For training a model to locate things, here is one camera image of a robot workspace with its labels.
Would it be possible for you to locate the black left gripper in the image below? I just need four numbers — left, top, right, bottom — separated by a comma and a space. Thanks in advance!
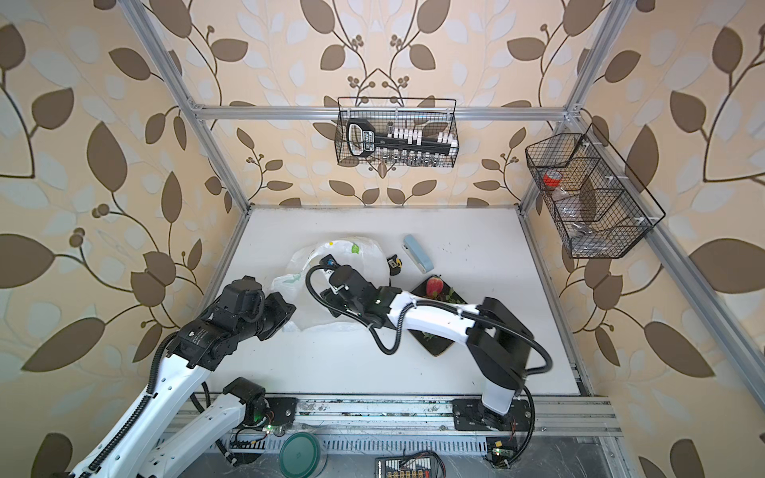
235, 291, 299, 345

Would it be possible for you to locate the white printed plastic bag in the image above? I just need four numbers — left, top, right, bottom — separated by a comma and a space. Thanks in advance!
270, 238, 390, 333

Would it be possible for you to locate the yellow fake lemon with leaves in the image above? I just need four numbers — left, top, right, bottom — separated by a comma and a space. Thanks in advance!
440, 287, 465, 305

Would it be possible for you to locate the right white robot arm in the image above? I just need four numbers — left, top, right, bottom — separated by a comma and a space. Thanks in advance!
305, 255, 553, 430

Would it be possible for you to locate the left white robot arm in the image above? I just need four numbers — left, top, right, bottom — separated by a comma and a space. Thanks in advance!
69, 276, 296, 477

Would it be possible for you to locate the black yellow tape measure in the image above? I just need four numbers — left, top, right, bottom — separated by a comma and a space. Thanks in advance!
386, 254, 402, 277

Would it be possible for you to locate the black tray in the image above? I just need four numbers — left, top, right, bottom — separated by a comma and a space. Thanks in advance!
410, 275, 453, 357

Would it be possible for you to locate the green round lid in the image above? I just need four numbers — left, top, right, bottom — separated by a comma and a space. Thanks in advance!
279, 432, 328, 478

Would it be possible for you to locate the black tool set in basket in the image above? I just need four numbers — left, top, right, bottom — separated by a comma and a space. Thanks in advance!
345, 119, 459, 159

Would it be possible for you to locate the red capped clear bottle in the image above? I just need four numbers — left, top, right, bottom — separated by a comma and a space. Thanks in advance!
542, 170, 588, 232

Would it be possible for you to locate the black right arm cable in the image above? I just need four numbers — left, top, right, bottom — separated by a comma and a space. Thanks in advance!
304, 262, 414, 357

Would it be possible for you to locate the back wall wire basket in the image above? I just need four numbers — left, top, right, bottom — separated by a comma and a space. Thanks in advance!
334, 96, 460, 168

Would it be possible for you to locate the wall wire basket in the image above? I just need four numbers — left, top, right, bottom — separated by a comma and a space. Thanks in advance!
334, 96, 460, 168
525, 125, 665, 259

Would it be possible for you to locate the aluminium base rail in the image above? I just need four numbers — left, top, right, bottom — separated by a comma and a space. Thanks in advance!
284, 394, 624, 437

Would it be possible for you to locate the terminal block with wires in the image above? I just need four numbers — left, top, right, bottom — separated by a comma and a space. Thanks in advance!
374, 450, 446, 478

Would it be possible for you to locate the right wall wire basket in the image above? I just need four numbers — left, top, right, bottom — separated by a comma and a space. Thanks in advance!
525, 125, 665, 259

